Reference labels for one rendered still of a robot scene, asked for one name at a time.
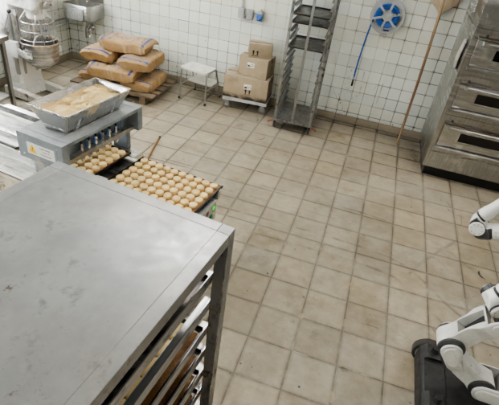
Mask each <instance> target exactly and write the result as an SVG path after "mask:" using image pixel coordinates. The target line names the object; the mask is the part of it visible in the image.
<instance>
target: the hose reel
mask: <svg viewBox="0 0 499 405"><path fill-rule="evenodd" d="M405 15H406V11H405V7H404V5H403V3H402V2H401V1H400V0H378V1H377V2H376V3H375V4H374V6H373V8H372V10H371V12H370V27H369V29H368V31H367V34H366V37H365V40H364V43H363V45H362V49H361V52H360V55H359V57H358V62H357V65H356V68H355V71H354V77H355V74H356V71H357V67H358V63H359V60H360V57H361V54H362V50H363V48H364V45H365V42H366V38H367V36H368V34H369V31H370V28H371V26H372V27H373V28H374V30H376V31H377V32H378V33H380V34H383V35H382V36H383V37H386V36H387V34H391V33H393V32H395V31H397V30H398V29H399V28H400V27H401V26H402V25H403V22H404V19H405ZM354 77H353V79H352V82H351V85H350V86H353V83H354Z"/></svg>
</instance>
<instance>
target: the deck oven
mask: <svg viewBox="0 0 499 405"><path fill-rule="evenodd" d="M470 33H471V34H470ZM469 35H470V37H469ZM467 36H468V37H469V38H468V39H467V43H466V45H465V47H464V50H463V52H462V54H461V56H460V59H459V62H458V64H457V66H456V69H454V68H453V64H454V59H455V58H456V54H457V52H458V51H459V49H460V46H461V44H462V43H463V42H464V39H465V38H467ZM420 134H421V165H422V173H424V174H430V175H433V176H436V177H440V178H446V179H449V180H453V181H456V182H462V183H465V184H469V185H472V186H478V187H481V188H485V189H488V190H494V191H497V192H499V0H470V3H469V5H468V9H467V11H466V13H465V16H464V19H463V22H462V24H461V26H460V30H459V32H458V35H457V37H456V41H455V43H454V45H453V48H452V51H451V54H450V56H449V58H448V62H447V64H446V67H445V69H444V73H443V75H442V77H441V80H440V83H439V86H438V88H437V90H436V94H435V96H434V99H433V101H432V105H431V107H430V109H429V112H428V114H427V118H426V120H425V122H424V124H423V128H422V130H421V133H420Z"/></svg>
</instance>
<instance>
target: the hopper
mask: <svg viewBox="0 0 499 405"><path fill-rule="evenodd" d="M91 86H99V87H100V86H101V87H102V88H107V89H108V90H109V91H110V92H115V93H119V94H117V95H115V96H112V97H110V98H108V99H107V100H103V101H101V102H99V103H97V104H94V105H92V106H90V107H88V108H85V109H83V110H81V111H79V112H76V113H74V114H72V115H70V116H68V117H65V116H62V115H59V114H57V113H54V112H51V111H48V110H46V109H43V108H45V107H48V106H51V105H52V104H54V103H55V102H57V101H59V100H62V99H63V98H64V97H73V96H74V95H76V94H78V93H79V92H82V91H83V90H84V89H86V88H88V87H91ZM130 90H131V88H127V87H124V86H121V85H119V84H114V83H111V82H108V81H106V80H101V79H98V78H96V77H95V78H92V79H90V80H86V81H84V82H82V83H79V84H76V85H73V86H71V87H69V88H65V89H62V90H60V91H58V92H54V93H52V94H49V95H47V96H43V97H41V98H38V99H36V100H33V101H30V102H27V103H26V104H27V105H28V106H29V107H30V108H31V110H32V111H33V112H34V113H35V114H36V116H37V117H38V118H39V119H40V120H41V121H42V122H43V124H44V125H45V126H46V127H48V128H51V129H54V130H57V131H60V132H62V133H66V134H68V133H70V132H72V131H74V130H76V129H78V128H80V127H82V126H85V125H87V124H89V123H91V122H93V121H95V120H97V119H99V118H101V117H103V116H105V115H108V114H109V113H112V112H114V111H116V110H118V109H119V108H120V106H121V104H122V103H123V101H124V99H125V98H126V97H127V95H128V93H129V91H130Z"/></svg>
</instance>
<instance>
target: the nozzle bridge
mask: <svg viewBox="0 0 499 405"><path fill-rule="evenodd" d="M120 121H121V122H120ZM115 123H117V128H118V129H119V128H120V127H121V129H119V130H117V133H111V135H112V136H111V137H109V136H107V137H104V140H103V141H102V140H99V141H98V144H95V143H94V144H91V148H88V147H86V148H84V151H83V152H80V141H82V142H83V145H84V147H85V146H86V145H87V142H86V139H85V138H87V137H90V140H91V143H93V142H94V137H93V134H95V133H96V135H97V137H98V139H100V138H101V134H100V131H101V130H104V135H108V129H107V128H108V127H109V126H110V129H111V132H113V131H114V124H115ZM121 124H122V126H121ZM134 129H135V130H140V129H142V106H140V105H137V104H132V103H129V102H127V101H123V103H122V104H121V106H120V108H119V109H118V110H116V111H114V112H111V113H109V114H108V115H105V116H103V117H101V118H99V119H97V120H95V121H93V122H91V123H89V124H87V125H85V126H82V127H80V128H78V129H76V130H74V131H72V132H70V133H68V134H66V133H62V132H60V131H57V130H54V129H51V128H48V127H46V126H45V125H44V124H43V122H42V121H41V120H39V121H36V122H34V123H32V124H30V125H27V126H25V127H23V128H21V129H17V130H16V135H17V139H18V147H19V151H20V155H22V156H24V157H26V158H30V159H32V160H34V161H35V168H36V173H37V172H39V171H40V170H42V169H44V168H46V167H48V166H49V165H51V164H53V163H55V162H57V161H59V162H62V163H65V164H67V165H71V164H73V163H75V162H77V161H79V160H80V159H82V158H84V157H86V156H88V155H89V154H90V153H93V152H95V151H96V150H98V149H100V148H101V147H103V146H105V145H107V144H108V143H110V142H112V141H113V142H114V145H118V146H120V147H123V148H126V149H128V148H130V147H131V141H130V131H132V130H134ZM117 138H118V139H119V140H118V142H115V141H114V140H116V139H117Z"/></svg>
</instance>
